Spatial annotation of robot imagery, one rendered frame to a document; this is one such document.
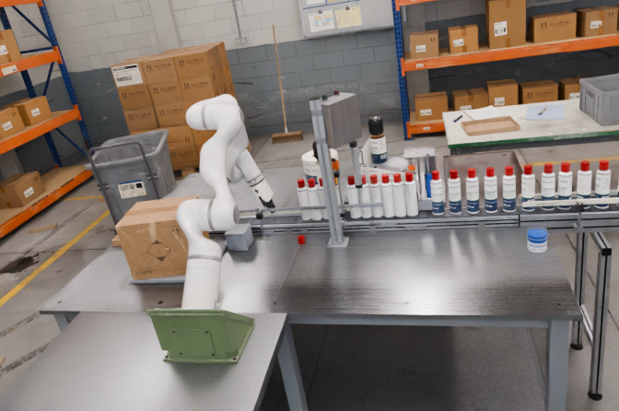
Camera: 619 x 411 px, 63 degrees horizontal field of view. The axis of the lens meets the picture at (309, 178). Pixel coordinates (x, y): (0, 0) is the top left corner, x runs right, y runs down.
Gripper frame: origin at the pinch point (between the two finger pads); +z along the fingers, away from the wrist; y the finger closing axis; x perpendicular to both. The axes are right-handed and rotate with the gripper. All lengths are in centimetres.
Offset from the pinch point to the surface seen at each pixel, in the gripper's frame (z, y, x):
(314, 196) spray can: 1.8, -2.7, -23.7
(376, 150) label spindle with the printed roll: 10, 56, -45
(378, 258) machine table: 29, -29, -46
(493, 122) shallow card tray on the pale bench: 53, 150, -105
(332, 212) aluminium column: 7.3, -15.8, -33.2
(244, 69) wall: -56, 435, 161
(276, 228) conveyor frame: 8.7, -5.4, 0.8
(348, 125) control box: -24, -11, -56
